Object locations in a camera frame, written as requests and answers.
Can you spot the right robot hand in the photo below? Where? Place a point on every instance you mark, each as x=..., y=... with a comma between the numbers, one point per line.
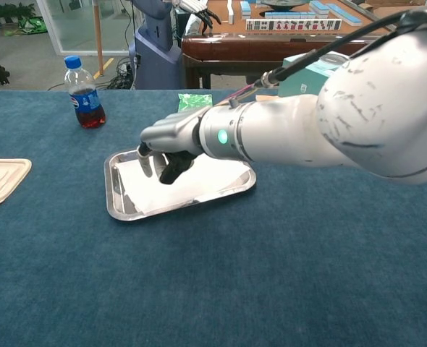
x=173, y=133

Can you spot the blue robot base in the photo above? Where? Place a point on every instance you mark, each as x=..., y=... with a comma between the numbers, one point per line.
x=155, y=54

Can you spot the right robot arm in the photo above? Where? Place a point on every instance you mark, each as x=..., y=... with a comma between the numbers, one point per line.
x=343, y=126

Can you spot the silver metal tray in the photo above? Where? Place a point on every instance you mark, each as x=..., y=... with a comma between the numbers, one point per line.
x=114, y=195

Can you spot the green snack packet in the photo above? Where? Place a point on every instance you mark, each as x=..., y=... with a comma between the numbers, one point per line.
x=192, y=102

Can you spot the cola bottle blue cap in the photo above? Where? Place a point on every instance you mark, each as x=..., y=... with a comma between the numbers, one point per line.
x=87, y=108

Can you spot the brown mahjong table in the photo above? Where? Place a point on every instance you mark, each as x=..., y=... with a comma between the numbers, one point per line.
x=235, y=50

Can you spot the wooden pole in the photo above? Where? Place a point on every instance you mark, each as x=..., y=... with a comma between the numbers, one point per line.
x=98, y=43

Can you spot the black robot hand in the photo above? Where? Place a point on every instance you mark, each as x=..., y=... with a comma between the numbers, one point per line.
x=202, y=14

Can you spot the white upright mahjong tiles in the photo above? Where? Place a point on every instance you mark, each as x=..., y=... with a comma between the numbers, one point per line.
x=230, y=11

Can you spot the teal product box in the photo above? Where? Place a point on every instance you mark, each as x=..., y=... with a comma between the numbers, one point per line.
x=300, y=85

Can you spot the blue-backed mahjong tile row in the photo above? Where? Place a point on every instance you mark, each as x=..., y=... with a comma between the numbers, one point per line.
x=343, y=14
x=319, y=8
x=289, y=14
x=245, y=9

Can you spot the blue felt table cover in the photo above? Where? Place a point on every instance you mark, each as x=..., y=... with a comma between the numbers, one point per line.
x=213, y=282

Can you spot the white-framed glass partition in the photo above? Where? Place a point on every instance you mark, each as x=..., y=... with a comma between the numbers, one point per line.
x=51, y=29

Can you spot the face-up mahjong tile row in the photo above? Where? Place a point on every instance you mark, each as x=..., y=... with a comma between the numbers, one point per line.
x=293, y=25

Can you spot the dark green dish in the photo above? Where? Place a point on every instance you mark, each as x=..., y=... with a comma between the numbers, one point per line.
x=284, y=3

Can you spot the green bag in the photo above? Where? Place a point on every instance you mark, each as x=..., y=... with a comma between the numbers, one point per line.
x=32, y=26

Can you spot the green potted plants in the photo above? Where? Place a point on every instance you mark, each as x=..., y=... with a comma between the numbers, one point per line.
x=11, y=11

